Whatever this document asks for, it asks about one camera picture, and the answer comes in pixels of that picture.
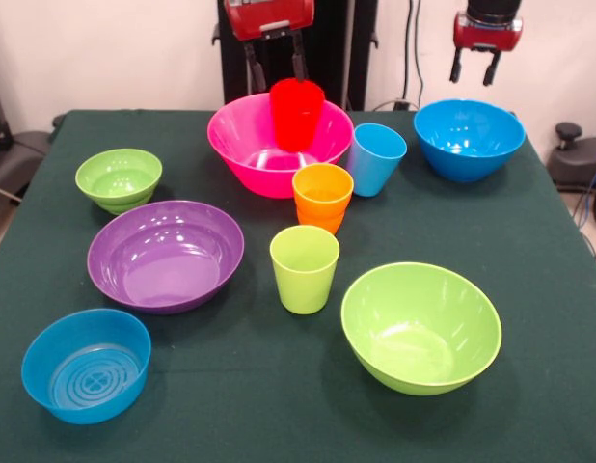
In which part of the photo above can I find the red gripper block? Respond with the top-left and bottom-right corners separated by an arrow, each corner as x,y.
224,0 -> 316,95

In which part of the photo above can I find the small blue patterned bowl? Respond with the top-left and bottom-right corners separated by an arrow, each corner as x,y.
20,308 -> 152,426

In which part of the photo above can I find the red plastic cup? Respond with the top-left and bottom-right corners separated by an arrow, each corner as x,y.
269,78 -> 326,153

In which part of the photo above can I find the dark green tablecloth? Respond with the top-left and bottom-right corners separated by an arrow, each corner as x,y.
0,109 -> 596,463

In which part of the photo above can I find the purple plastic bowl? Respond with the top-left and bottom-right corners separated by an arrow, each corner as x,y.
86,200 -> 246,315

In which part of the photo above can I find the small green ribbed bowl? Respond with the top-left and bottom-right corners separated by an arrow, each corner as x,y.
74,148 -> 164,216

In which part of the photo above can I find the pink plastic bowl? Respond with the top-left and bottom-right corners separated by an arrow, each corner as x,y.
206,92 -> 355,200

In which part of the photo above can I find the black wall cable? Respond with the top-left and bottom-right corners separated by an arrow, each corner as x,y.
402,0 -> 427,108

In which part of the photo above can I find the large blue plastic bowl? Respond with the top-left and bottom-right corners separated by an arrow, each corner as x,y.
413,98 -> 527,183

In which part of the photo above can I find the orange plastic cup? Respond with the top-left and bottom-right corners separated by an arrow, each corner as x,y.
291,163 -> 355,236

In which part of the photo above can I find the blue plastic cup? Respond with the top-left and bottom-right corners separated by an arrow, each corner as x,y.
346,123 -> 408,198

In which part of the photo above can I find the green plastic cup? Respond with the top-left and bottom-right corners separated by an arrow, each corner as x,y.
269,224 -> 341,315

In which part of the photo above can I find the large green plastic bowl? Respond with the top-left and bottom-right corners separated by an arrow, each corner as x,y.
339,261 -> 503,397

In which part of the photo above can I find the grey pedestal foot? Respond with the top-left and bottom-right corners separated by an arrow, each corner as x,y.
547,122 -> 596,194
0,129 -> 53,204

